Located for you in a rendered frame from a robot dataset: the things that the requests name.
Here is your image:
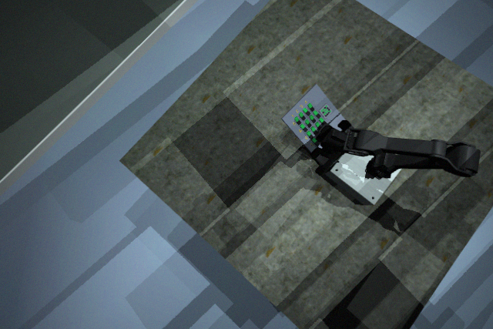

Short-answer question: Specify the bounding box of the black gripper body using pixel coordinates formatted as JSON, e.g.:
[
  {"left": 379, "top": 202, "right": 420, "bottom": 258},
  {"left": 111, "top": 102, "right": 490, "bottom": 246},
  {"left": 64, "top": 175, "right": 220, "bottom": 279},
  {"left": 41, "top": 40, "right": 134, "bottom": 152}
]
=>
[{"left": 310, "top": 120, "right": 354, "bottom": 166}]

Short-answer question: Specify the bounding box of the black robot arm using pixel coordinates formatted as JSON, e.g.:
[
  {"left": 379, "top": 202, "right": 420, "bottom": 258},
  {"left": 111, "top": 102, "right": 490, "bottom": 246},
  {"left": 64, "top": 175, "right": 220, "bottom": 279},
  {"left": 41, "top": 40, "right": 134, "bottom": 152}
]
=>
[{"left": 315, "top": 123, "right": 481, "bottom": 180}]

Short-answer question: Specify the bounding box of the grey switch panel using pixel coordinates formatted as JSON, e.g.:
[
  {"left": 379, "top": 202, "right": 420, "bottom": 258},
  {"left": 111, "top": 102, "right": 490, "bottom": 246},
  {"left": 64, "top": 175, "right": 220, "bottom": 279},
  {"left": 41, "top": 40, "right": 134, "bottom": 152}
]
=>
[{"left": 281, "top": 84, "right": 345, "bottom": 153}]

